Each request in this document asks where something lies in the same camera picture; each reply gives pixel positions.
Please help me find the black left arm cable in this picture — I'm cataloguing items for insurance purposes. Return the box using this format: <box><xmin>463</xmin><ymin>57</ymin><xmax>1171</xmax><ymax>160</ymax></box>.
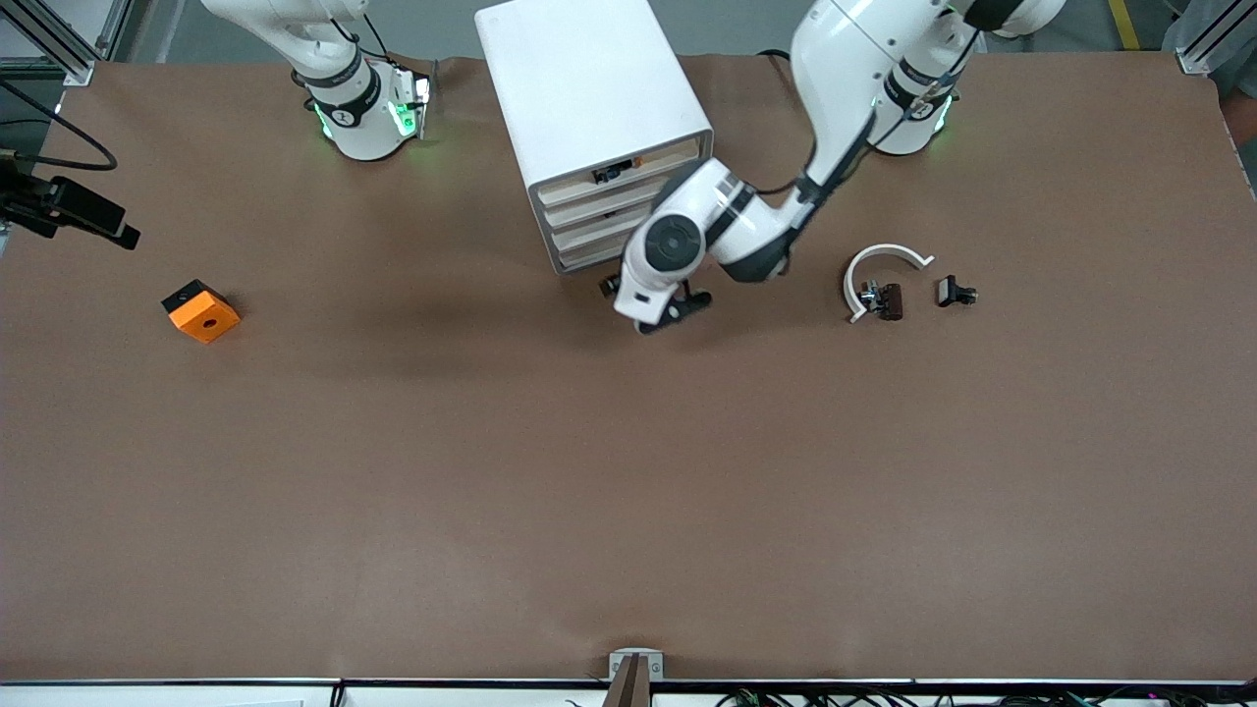
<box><xmin>741</xmin><ymin>29</ymin><xmax>983</xmax><ymax>197</ymax></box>

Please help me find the white table edge rail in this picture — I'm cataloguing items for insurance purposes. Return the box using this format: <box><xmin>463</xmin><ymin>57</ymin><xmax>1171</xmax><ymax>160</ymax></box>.
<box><xmin>0</xmin><ymin>678</ymin><xmax>1257</xmax><ymax>707</ymax></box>

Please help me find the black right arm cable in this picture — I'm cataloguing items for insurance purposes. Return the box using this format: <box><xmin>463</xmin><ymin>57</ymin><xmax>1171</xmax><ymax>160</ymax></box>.
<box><xmin>0</xmin><ymin>79</ymin><xmax>119</xmax><ymax>173</ymax></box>

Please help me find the brown electrical component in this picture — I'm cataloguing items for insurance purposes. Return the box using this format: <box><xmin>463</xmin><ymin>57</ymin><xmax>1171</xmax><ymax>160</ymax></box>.
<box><xmin>859</xmin><ymin>280</ymin><xmax>904</xmax><ymax>322</ymax></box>

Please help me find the grey metal bracket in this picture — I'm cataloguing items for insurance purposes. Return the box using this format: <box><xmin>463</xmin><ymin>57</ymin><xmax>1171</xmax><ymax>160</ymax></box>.
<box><xmin>609</xmin><ymin>648</ymin><xmax>665</xmax><ymax>680</ymax></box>

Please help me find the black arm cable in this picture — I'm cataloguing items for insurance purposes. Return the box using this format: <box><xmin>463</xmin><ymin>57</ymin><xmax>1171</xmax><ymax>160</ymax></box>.
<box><xmin>741</xmin><ymin>29</ymin><xmax>983</xmax><ymax>197</ymax></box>
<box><xmin>0</xmin><ymin>79</ymin><xmax>119</xmax><ymax>173</ymax></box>

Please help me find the white curved plastic ring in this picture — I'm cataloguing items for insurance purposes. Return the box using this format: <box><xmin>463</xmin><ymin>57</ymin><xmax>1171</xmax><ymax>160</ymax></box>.
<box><xmin>843</xmin><ymin>244</ymin><xmax>936</xmax><ymax>325</ymax></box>

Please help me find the orange and black box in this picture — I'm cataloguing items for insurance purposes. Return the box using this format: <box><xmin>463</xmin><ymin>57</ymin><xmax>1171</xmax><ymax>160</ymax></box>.
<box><xmin>161</xmin><ymin>279</ymin><xmax>242</xmax><ymax>345</ymax></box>

